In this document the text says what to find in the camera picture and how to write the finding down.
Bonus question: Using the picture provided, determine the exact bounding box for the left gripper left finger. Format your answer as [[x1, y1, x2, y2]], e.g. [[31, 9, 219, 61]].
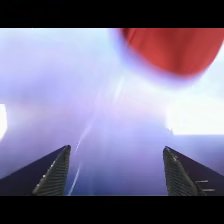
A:
[[0, 144, 72, 197]]

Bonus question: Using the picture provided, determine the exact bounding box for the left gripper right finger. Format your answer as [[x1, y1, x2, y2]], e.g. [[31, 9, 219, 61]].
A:
[[162, 145, 224, 197]]

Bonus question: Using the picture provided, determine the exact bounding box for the red T-shirt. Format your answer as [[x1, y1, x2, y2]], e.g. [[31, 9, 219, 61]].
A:
[[119, 28, 224, 80]]

